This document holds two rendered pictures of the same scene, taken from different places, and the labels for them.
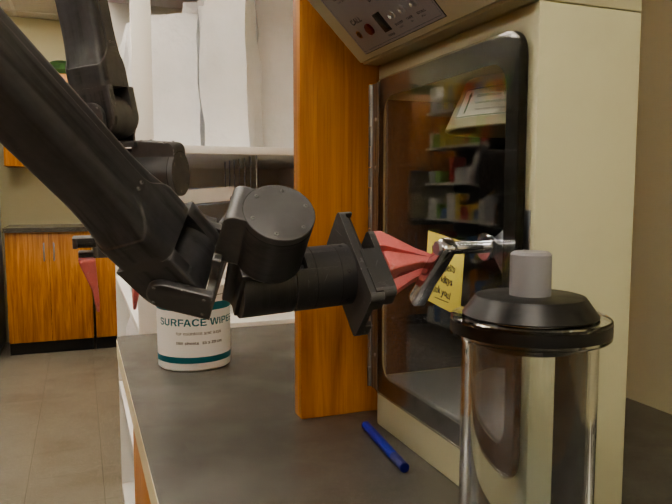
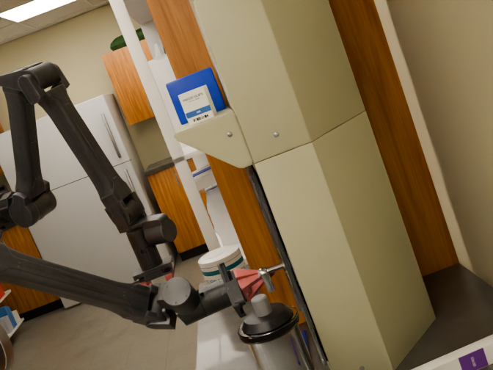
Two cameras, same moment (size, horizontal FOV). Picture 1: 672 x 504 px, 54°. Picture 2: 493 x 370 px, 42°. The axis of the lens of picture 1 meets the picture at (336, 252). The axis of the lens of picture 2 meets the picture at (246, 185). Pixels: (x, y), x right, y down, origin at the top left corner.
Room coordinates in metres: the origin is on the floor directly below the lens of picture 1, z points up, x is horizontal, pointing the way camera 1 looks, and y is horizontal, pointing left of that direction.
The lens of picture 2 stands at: (-0.48, -0.55, 1.58)
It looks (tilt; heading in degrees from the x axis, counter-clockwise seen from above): 10 degrees down; 21
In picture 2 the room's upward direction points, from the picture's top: 21 degrees counter-clockwise
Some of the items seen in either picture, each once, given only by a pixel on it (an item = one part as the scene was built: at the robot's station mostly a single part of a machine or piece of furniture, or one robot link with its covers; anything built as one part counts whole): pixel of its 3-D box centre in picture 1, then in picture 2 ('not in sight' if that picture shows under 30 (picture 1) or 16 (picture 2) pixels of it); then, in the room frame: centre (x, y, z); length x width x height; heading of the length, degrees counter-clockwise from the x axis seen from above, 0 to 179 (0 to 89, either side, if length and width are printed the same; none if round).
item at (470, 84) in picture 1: (433, 247); (282, 253); (0.72, -0.11, 1.19); 0.30 x 0.01 x 0.40; 21
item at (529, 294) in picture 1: (529, 298); (265, 314); (0.45, -0.13, 1.18); 0.09 x 0.09 x 0.07
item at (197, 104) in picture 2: not in sight; (198, 105); (0.63, -0.09, 1.54); 0.05 x 0.05 x 0.06; 14
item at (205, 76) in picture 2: not in sight; (196, 95); (0.78, -0.03, 1.56); 0.10 x 0.10 x 0.09; 21
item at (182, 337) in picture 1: (193, 322); (227, 275); (1.18, 0.26, 1.02); 0.13 x 0.13 x 0.15
